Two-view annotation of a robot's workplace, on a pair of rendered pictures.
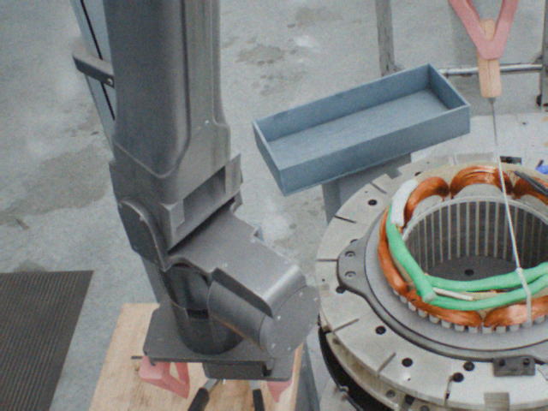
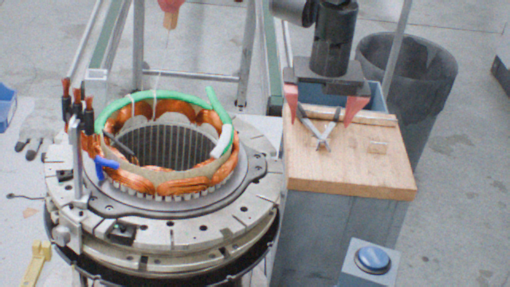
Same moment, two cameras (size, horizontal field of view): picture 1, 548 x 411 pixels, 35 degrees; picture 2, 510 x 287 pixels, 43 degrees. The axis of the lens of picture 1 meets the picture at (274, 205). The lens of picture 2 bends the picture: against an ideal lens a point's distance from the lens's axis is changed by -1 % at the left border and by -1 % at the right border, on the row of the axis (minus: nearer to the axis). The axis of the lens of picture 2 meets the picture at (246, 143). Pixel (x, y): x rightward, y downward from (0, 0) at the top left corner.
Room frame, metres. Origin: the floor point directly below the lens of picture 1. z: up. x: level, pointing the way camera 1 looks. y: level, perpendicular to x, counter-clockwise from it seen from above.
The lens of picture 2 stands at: (1.25, -0.31, 1.64)
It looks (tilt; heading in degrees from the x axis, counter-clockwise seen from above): 35 degrees down; 161
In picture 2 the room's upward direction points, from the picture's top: 8 degrees clockwise
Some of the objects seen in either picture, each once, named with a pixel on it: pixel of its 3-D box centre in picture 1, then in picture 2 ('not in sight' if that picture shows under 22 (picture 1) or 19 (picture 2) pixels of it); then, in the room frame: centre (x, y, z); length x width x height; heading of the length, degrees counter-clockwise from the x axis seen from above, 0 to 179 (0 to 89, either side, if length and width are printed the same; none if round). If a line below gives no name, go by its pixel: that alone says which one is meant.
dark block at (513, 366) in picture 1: (514, 365); not in sight; (0.42, -0.17, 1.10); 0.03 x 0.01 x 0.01; 79
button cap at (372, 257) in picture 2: not in sight; (373, 257); (0.71, 0.07, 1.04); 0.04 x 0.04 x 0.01
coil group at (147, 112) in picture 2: not in sight; (134, 116); (0.48, -0.22, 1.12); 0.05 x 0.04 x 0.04; 79
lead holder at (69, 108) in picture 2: not in sight; (77, 115); (0.59, -0.30, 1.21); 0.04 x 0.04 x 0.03; 79
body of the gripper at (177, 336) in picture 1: (211, 312); (330, 57); (0.46, 0.07, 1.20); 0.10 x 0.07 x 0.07; 75
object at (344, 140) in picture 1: (366, 196); not in sight; (0.84, -0.12, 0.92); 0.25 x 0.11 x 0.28; 101
